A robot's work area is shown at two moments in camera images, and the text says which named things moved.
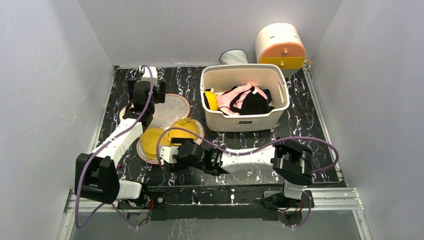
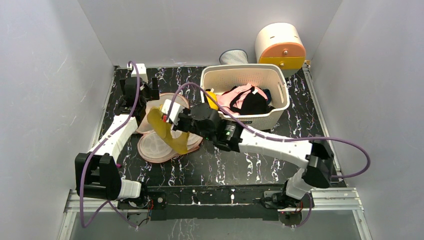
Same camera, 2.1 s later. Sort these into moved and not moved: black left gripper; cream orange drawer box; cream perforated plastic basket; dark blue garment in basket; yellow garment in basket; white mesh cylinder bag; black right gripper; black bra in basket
Moved: black right gripper; black left gripper
Not moved: cream orange drawer box; cream perforated plastic basket; dark blue garment in basket; yellow garment in basket; white mesh cylinder bag; black bra in basket
